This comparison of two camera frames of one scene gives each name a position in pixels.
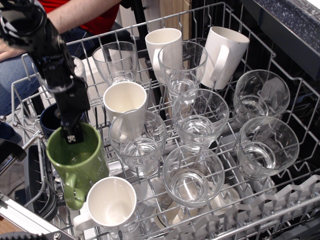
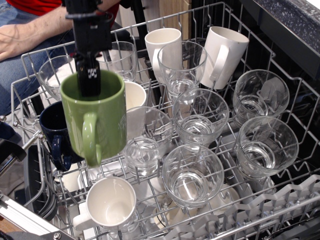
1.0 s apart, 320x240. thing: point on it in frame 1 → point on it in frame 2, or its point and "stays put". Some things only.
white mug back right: (224, 57) stays put
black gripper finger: (73, 133) → (89, 77)
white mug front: (111, 202) stays put
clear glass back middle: (116, 62) stays put
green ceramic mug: (79, 165) → (97, 126)
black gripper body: (72, 102) → (92, 32)
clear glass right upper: (260, 93) stays put
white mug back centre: (165, 46) stays put
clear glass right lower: (266, 145) stays put
